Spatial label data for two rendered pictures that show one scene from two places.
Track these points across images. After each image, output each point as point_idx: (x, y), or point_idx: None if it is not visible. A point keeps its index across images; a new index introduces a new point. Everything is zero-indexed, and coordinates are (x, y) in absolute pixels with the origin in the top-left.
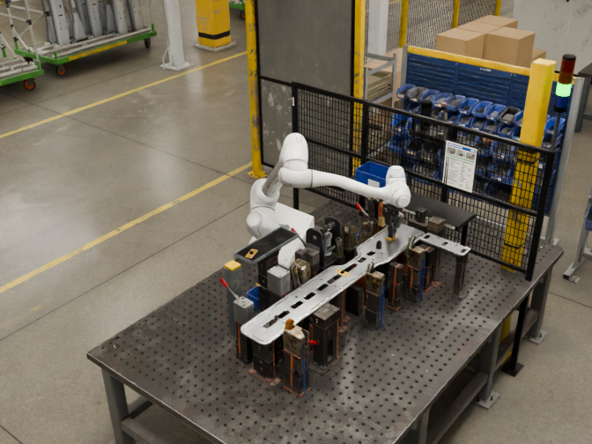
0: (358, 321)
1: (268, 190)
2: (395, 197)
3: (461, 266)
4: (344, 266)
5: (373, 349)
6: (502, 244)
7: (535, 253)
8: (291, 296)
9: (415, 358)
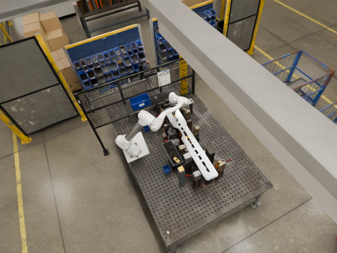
0: None
1: (132, 138)
2: (186, 102)
3: (192, 105)
4: (183, 135)
5: (208, 146)
6: None
7: (194, 85)
8: (194, 157)
9: (217, 137)
